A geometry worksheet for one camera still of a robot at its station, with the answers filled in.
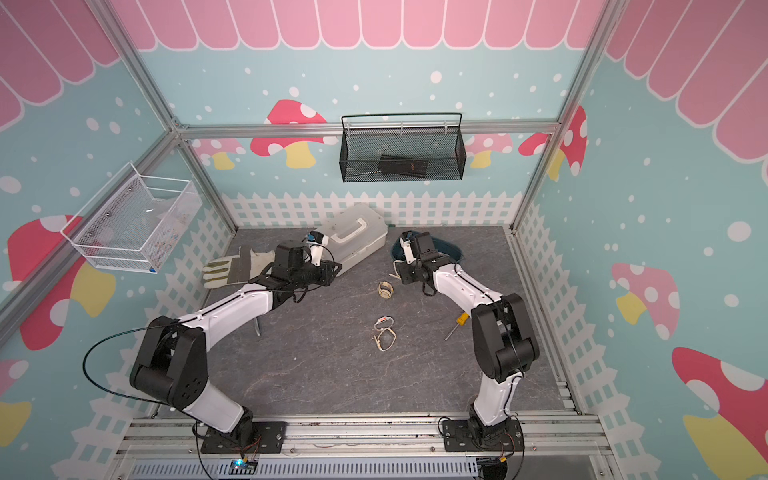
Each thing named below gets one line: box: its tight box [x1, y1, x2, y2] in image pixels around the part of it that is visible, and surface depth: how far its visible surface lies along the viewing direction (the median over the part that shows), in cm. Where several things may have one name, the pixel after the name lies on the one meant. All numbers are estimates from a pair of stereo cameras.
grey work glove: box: [202, 245, 275, 288], surface depth 111 cm
